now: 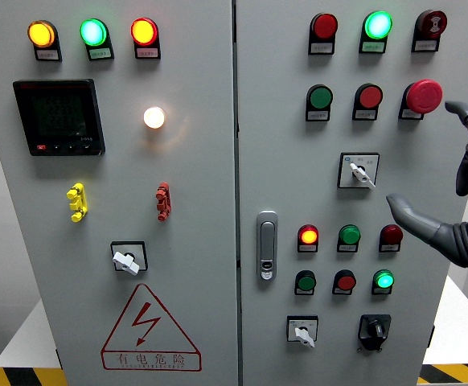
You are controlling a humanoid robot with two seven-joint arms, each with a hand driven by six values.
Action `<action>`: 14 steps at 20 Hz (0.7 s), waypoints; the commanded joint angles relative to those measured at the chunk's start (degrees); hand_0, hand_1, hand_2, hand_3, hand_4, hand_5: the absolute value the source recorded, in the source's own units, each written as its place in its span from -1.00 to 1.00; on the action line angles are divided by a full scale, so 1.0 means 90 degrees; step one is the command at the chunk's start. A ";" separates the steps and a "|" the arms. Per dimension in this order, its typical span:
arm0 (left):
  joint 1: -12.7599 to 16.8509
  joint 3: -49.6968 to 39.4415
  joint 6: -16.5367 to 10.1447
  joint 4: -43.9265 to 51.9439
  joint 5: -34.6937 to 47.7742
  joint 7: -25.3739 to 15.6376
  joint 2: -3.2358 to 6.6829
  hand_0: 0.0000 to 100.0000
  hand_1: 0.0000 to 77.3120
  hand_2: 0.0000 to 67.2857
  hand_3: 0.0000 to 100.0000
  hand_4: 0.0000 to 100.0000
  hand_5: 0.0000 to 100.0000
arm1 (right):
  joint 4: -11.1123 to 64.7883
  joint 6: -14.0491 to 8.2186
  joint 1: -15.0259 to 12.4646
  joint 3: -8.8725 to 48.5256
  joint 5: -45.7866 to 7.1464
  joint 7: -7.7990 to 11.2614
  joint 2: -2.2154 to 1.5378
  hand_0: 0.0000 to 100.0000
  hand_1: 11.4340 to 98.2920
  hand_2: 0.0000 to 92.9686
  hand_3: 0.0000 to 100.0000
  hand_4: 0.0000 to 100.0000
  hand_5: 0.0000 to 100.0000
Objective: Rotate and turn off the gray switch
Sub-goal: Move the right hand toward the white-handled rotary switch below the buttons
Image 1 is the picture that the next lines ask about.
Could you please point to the small dark red lamp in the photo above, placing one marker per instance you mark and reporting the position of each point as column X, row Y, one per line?
column 392, row 234

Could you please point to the small label plate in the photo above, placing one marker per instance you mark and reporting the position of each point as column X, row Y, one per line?
column 373, row 47
column 410, row 114
column 321, row 48
column 307, row 248
column 380, row 291
column 389, row 248
column 424, row 46
column 341, row 292
column 148, row 52
column 48, row 54
column 318, row 115
column 347, row 248
column 303, row 292
column 100, row 54
column 365, row 114

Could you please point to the small lit green lamp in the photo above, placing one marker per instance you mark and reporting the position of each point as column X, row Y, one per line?
column 384, row 279

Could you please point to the black cabinet hinge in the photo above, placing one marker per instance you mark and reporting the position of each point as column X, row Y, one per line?
column 431, row 337

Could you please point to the small unlit green lamp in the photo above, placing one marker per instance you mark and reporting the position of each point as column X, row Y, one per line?
column 350, row 235

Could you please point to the small red push button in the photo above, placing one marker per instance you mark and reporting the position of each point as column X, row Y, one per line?
column 346, row 282

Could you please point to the black and yellow striped tape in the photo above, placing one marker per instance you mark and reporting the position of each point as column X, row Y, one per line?
column 455, row 373
column 21, row 377

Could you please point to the large red stop button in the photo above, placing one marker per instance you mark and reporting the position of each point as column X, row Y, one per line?
column 424, row 96

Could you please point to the small lit red lamp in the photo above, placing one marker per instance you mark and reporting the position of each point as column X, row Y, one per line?
column 309, row 235

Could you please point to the small green push button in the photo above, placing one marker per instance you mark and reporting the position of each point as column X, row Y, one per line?
column 306, row 282

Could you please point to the pale grey cabinet door with lock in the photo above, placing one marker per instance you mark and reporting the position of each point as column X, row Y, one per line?
column 290, row 181

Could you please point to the silver door lock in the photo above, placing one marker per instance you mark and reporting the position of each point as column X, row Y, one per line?
column 267, row 245

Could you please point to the dark red buzzer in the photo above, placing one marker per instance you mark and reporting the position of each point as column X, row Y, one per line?
column 433, row 23

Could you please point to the large lit green lamp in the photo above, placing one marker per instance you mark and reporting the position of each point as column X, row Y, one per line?
column 378, row 25

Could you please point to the unlit red round lamp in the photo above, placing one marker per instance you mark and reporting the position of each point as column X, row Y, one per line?
column 325, row 26

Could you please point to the red warning triangle sign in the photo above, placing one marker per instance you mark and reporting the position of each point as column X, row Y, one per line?
column 145, row 317

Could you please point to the lit white lamp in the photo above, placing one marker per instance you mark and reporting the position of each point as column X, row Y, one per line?
column 154, row 117

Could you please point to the lit red-rimmed orange lamp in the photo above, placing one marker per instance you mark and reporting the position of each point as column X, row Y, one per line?
column 144, row 32

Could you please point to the black display meter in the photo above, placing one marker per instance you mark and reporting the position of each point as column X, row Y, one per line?
column 59, row 116

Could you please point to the lit green round lamp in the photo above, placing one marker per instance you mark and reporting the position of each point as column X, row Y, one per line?
column 93, row 32

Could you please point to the lit yellow round lamp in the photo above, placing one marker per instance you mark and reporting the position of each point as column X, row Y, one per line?
column 41, row 34

